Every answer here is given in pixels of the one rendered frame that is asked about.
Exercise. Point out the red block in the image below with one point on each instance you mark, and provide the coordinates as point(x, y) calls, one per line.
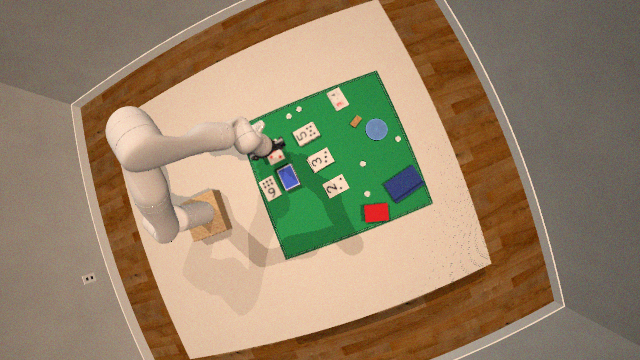
point(376, 212)

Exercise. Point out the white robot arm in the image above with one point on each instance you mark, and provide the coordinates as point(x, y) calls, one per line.
point(140, 148)

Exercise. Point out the blue flat disc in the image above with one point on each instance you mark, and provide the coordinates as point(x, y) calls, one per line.
point(376, 129)

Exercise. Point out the white printed card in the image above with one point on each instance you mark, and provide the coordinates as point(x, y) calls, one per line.
point(337, 99)

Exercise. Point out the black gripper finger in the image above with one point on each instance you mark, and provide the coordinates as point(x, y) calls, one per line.
point(254, 157)
point(281, 142)

